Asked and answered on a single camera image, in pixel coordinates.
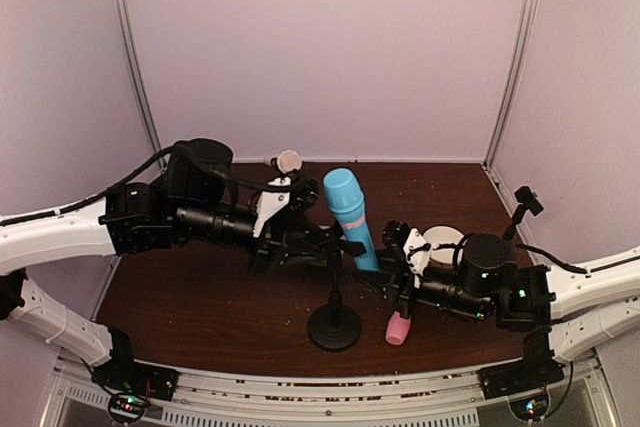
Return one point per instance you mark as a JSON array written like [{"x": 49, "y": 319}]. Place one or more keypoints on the cream toy microphone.
[{"x": 285, "y": 162}]

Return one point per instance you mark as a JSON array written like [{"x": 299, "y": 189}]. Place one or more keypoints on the left aluminium frame post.
[{"x": 136, "y": 76}]

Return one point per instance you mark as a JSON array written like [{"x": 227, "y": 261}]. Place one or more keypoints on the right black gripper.
[{"x": 400, "y": 282}]

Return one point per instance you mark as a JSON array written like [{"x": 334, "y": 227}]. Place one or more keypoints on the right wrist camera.
[{"x": 407, "y": 247}]

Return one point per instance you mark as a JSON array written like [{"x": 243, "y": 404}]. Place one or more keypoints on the pink toy microphone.
[{"x": 397, "y": 329}]

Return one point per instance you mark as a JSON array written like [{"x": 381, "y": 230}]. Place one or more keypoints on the front aluminium rail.
[{"x": 439, "y": 398}]

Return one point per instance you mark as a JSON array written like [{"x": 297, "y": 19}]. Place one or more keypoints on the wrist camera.
[
  {"x": 407, "y": 247},
  {"x": 270, "y": 204}
]

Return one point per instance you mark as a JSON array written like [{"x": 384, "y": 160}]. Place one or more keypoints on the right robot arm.
[{"x": 476, "y": 276}]

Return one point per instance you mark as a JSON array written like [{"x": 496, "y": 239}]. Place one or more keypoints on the black microphone stand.
[
  {"x": 527, "y": 202},
  {"x": 336, "y": 327},
  {"x": 288, "y": 180}
]

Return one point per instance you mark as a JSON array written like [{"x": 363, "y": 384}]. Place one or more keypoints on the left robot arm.
[{"x": 187, "y": 192}]

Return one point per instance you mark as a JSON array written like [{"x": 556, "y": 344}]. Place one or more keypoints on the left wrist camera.
[{"x": 270, "y": 204}]

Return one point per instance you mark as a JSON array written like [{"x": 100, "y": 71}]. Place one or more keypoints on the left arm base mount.
[{"x": 131, "y": 386}]

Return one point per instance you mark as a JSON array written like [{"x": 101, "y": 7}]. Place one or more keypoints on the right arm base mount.
[{"x": 536, "y": 369}]

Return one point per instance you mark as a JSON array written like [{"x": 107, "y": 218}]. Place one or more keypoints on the aluminium frame post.
[
  {"x": 136, "y": 76},
  {"x": 526, "y": 22}
]

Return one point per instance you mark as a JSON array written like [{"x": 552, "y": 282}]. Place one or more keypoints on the right aluminium frame post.
[{"x": 526, "y": 22}]

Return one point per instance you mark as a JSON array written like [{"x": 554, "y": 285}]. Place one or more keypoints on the white ceramic bowl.
[{"x": 443, "y": 240}]

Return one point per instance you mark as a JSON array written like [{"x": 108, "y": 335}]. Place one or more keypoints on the blue toy microphone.
[{"x": 346, "y": 201}]

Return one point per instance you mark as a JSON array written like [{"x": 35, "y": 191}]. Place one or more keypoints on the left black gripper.
[{"x": 279, "y": 242}]

